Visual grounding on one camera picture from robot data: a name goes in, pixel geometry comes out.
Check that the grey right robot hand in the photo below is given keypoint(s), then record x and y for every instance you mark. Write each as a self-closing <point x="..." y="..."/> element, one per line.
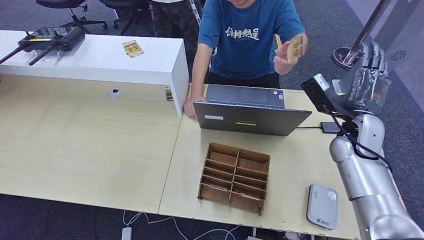
<point x="367" y="89"/>

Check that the person's right hand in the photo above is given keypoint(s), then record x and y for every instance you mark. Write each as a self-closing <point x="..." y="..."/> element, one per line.
<point x="193" y="106"/>

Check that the person's left hand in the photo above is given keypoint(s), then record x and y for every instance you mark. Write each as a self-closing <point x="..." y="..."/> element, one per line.
<point x="281" y="63"/>

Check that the gold patterned ID card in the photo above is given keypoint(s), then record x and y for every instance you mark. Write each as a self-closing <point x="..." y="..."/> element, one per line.
<point x="294" y="49"/>

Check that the person's right forearm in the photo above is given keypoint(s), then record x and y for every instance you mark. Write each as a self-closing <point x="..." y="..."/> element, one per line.
<point x="198" y="81"/>

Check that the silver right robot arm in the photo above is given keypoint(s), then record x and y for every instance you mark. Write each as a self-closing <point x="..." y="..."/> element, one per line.
<point x="364" y="179"/>

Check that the person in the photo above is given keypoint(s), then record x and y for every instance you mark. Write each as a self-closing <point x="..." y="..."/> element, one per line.
<point x="245" y="49"/>

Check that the wooden card organizer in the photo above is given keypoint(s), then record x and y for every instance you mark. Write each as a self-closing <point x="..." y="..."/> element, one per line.
<point x="232" y="165"/>

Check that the gold patterned room key card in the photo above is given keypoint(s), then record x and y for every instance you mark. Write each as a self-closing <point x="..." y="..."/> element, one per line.
<point x="251" y="196"/>
<point x="218" y="188"/>

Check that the grey white card reader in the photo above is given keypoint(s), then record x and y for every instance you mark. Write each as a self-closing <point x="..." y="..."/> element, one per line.
<point x="321" y="208"/>

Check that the yellow floor marker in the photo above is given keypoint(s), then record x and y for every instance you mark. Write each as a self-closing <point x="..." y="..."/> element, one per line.
<point x="278" y="40"/>

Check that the small black usb hub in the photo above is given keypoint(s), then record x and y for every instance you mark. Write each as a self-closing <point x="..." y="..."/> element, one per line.
<point x="328" y="127"/>

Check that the grey laptop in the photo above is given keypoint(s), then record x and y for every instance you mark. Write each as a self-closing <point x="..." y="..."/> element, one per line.
<point x="248" y="121"/>

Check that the grey kiosk stand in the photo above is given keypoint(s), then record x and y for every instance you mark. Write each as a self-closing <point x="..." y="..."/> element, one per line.
<point x="404" y="39"/>

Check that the round white desk grommet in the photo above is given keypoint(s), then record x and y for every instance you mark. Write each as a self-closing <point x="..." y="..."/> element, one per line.
<point x="114" y="93"/>

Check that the bystander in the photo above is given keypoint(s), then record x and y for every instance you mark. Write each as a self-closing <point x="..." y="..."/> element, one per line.
<point x="172" y="16"/>

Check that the white desk shelf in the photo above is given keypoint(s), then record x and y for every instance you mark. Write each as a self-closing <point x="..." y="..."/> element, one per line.
<point x="99" y="63"/>

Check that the black office chair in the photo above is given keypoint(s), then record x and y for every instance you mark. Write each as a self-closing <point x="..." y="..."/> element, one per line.
<point x="126" y="10"/>
<point x="59" y="2"/>

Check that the white power strip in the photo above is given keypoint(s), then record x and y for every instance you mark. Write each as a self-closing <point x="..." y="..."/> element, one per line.
<point x="126" y="233"/>

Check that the clear acrylic stand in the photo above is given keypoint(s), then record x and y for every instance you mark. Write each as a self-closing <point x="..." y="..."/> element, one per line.
<point x="46" y="60"/>

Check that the black remote controller with antennas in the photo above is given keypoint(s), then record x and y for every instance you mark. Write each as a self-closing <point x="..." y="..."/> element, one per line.
<point x="53" y="38"/>

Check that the chrome stanchion post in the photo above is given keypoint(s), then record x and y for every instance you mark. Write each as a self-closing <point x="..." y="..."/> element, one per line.
<point x="346" y="56"/>

